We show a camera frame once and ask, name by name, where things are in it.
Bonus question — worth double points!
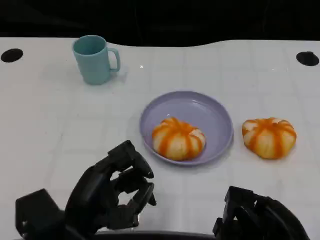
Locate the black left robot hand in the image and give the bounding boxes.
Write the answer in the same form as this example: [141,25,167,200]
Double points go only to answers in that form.
[65,139,158,237]

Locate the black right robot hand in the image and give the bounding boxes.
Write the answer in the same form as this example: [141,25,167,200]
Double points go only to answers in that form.
[212,186,311,240]

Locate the black table cable hole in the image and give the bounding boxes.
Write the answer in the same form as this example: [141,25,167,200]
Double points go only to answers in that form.
[295,51,320,67]
[0,48,24,63]

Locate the pale green mug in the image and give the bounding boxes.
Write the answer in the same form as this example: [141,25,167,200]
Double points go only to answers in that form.
[72,34,122,86]

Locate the lilac plate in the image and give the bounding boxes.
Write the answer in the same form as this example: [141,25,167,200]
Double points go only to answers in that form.
[139,90,235,167]

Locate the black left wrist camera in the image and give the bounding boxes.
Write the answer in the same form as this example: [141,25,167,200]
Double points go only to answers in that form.
[14,188,66,240]

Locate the orange and white bread roll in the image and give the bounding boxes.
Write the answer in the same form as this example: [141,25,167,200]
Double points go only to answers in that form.
[241,116,298,160]
[151,116,207,162]

